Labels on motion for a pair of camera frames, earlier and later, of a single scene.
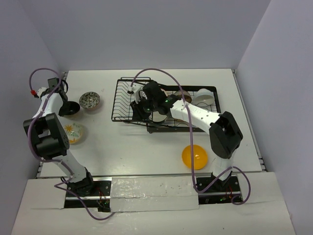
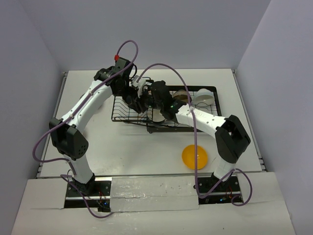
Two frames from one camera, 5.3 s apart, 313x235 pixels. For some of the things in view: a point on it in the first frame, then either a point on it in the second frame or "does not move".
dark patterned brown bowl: [187, 96] does not move
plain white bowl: [204, 96] does not move
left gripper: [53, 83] → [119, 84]
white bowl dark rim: [158, 118] does not move
